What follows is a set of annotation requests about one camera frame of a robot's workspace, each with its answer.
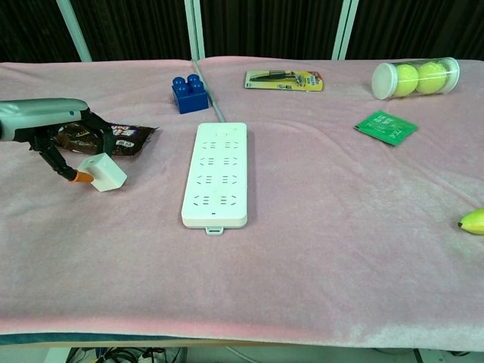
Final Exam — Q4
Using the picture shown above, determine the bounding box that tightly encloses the clear tennis ball tube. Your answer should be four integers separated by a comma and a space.
371, 57, 461, 101

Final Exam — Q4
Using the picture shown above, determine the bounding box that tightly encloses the yellow tennis ball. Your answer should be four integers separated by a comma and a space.
395, 64, 420, 96
415, 62, 449, 95

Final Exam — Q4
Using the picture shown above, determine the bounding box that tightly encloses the white metal frame post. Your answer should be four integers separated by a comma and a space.
331, 0, 360, 61
184, 0, 206, 61
56, 0, 93, 63

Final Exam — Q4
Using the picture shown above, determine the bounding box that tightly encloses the green tea sachet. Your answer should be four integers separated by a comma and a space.
354, 109, 419, 147

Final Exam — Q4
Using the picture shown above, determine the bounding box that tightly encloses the brown snack packet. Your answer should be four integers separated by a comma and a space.
51, 123, 160, 157

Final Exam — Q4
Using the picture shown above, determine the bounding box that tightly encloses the yellow banana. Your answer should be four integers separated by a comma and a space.
458, 207, 484, 236

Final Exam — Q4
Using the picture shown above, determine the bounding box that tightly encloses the blue toy building block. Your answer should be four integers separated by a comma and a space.
171, 73, 210, 115

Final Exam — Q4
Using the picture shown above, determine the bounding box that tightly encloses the grey power strip cable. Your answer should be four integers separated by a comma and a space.
191, 59, 228, 124

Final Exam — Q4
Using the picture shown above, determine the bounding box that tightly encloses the black pleated curtain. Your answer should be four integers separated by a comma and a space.
0, 0, 484, 64

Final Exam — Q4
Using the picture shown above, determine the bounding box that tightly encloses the white power adapter cube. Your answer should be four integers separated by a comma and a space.
77, 152, 128, 194

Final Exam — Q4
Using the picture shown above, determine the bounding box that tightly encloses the yellow razor blister pack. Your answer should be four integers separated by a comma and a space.
244, 70, 325, 93

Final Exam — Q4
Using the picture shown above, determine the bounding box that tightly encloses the black floor cable tangle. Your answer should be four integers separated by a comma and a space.
67, 346, 187, 363

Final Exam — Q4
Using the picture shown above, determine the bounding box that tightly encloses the pink fleece table cloth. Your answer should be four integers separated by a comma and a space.
0, 55, 484, 349

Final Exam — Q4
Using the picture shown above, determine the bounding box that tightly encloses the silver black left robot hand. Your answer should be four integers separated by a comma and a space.
0, 98, 114, 185

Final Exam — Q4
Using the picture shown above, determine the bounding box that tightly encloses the white power strip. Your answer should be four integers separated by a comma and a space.
180, 122, 250, 237

